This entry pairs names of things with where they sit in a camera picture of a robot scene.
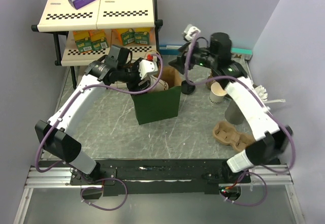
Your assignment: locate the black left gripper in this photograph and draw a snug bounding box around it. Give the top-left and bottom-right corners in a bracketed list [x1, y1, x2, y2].
[118, 58, 151, 96]

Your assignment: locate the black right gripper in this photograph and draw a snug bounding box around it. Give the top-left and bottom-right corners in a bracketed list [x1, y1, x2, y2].
[168, 39, 216, 75]

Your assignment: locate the white paper coffee cup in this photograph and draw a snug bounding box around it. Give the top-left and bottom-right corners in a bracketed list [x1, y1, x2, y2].
[148, 76, 169, 92]

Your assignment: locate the brown green paper bag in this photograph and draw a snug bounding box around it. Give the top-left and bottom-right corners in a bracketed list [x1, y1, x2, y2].
[131, 65, 182, 125]

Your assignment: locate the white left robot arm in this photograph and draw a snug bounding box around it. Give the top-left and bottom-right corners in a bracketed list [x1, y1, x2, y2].
[34, 45, 163, 184]

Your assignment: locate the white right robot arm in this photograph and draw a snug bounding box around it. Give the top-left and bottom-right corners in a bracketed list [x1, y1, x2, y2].
[169, 26, 294, 183]

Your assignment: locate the teal flat box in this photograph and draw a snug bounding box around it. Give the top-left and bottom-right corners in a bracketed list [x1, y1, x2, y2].
[231, 48, 253, 60]

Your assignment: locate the green yellow carton far left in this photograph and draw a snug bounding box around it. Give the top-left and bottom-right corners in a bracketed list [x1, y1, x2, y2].
[73, 30, 93, 53]

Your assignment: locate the blue flat box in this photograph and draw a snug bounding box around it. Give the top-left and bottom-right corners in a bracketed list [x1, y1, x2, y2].
[159, 45, 181, 50]

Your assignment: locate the beige three-tier shelf rack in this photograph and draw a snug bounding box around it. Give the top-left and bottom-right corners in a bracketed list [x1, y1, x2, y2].
[31, 0, 163, 87]

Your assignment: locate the metal straw holder cup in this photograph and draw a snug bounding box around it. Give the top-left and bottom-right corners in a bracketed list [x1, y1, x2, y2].
[224, 101, 245, 125]

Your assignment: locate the brown pulp cup carrier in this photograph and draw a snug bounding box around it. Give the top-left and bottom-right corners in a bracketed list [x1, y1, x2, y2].
[212, 121, 255, 152]

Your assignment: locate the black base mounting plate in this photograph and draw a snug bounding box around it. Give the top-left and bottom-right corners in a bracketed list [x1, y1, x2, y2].
[69, 159, 241, 197]

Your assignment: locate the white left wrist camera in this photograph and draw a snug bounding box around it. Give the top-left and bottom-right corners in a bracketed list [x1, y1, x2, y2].
[138, 59, 158, 80]

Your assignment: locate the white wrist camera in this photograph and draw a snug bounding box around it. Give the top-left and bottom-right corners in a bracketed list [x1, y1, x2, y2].
[138, 59, 158, 80]
[182, 24, 201, 42]

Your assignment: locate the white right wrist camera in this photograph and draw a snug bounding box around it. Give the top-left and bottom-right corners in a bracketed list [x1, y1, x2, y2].
[182, 24, 201, 42]

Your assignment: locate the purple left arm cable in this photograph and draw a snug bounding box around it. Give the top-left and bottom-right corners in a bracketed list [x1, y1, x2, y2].
[34, 50, 163, 211]

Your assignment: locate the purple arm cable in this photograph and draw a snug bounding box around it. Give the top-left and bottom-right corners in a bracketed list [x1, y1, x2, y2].
[34, 50, 163, 211]
[184, 30, 297, 206]

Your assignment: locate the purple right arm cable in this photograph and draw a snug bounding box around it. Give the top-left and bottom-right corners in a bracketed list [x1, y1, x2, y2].
[184, 30, 297, 206]

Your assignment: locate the aluminium rail frame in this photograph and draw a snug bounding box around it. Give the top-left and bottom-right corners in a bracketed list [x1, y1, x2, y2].
[14, 167, 305, 223]

